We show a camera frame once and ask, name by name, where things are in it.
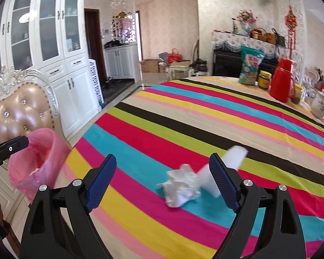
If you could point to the white tissue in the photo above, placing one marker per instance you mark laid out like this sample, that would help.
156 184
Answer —
182 185

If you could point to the colourful striped tablecloth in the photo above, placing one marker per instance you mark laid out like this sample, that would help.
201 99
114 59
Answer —
187 151

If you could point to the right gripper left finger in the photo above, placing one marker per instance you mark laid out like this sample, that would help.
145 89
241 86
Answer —
97 181

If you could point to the red chinese knot decoration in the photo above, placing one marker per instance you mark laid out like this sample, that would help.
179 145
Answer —
291 23

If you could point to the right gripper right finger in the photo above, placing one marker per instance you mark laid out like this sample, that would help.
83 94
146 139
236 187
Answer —
227 180

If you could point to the teal snack bag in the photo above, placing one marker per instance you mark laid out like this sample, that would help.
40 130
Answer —
251 60

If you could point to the cardboard box on floor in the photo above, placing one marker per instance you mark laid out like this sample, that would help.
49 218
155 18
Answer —
149 66

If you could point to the red thermos jug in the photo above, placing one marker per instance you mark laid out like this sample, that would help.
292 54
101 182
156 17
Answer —
282 84

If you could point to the orange foam fruit net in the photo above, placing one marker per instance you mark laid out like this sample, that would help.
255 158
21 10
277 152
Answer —
46 156

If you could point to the white ceramic teapot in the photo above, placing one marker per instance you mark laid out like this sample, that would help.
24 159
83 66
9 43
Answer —
317 104

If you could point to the white low entry cabinet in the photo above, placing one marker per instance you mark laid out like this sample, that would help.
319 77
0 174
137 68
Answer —
122 62

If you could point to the black piano with lace cover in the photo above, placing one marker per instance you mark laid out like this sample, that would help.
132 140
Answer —
234 54

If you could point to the cream chair by wall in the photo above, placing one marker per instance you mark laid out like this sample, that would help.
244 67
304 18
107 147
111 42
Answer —
184 65

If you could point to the ornate beige leather chair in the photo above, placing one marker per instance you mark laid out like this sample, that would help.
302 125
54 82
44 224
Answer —
27 102

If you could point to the pink flower bouquet vase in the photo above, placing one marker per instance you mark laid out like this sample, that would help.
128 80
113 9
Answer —
247 19

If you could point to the yellow lid jar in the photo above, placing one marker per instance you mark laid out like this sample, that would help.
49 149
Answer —
264 79

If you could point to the white glass door cabinet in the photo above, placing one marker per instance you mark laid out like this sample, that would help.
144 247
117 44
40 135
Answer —
49 35

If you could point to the pink lined trash bin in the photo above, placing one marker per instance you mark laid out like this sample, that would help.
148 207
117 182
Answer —
26 170

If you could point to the white blue patterned panel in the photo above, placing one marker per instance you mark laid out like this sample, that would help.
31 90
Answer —
96 82

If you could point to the red gift bag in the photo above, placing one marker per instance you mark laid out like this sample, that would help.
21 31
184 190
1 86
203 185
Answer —
174 56

